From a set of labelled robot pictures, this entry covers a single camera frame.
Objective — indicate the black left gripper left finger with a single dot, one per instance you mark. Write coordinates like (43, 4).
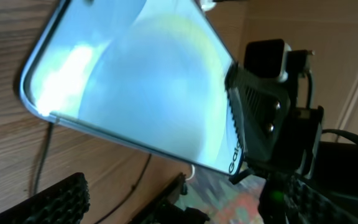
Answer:
(65, 202)

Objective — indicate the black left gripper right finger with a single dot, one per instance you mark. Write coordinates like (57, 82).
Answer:
(162, 208)

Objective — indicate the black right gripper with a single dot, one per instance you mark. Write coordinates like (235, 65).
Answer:
(276, 153)

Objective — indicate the Samsung Galaxy smartphone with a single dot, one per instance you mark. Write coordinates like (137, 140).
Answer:
(148, 74)

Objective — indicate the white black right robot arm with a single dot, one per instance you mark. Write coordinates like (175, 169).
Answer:
(307, 180)

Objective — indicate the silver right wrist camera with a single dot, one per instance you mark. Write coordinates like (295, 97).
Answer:
(267, 59)

